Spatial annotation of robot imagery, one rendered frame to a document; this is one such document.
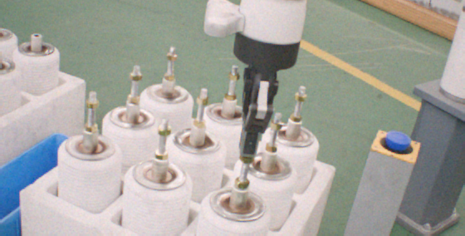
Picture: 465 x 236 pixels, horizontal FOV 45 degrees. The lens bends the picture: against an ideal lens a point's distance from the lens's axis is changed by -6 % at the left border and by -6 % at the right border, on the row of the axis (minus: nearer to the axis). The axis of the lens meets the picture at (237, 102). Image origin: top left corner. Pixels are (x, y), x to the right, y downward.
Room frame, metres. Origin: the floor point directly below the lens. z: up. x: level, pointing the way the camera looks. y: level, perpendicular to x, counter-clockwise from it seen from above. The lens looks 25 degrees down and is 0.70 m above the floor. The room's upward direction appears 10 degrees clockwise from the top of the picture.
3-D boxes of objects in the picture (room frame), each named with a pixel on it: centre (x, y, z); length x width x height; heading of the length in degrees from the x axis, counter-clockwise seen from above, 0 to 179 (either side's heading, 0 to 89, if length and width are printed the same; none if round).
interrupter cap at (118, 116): (0.84, 0.16, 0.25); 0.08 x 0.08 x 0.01
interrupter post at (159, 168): (0.69, 0.09, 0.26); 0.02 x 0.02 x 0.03
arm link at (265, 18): (0.65, 0.00, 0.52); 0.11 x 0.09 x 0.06; 95
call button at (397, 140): (0.78, -0.25, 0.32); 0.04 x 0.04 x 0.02
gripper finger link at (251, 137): (0.63, -0.02, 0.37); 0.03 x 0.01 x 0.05; 5
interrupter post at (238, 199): (0.65, -0.02, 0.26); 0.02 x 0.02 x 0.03
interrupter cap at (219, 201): (0.65, -0.02, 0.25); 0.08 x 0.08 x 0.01
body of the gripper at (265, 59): (0.65, -0.02, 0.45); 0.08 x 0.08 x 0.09
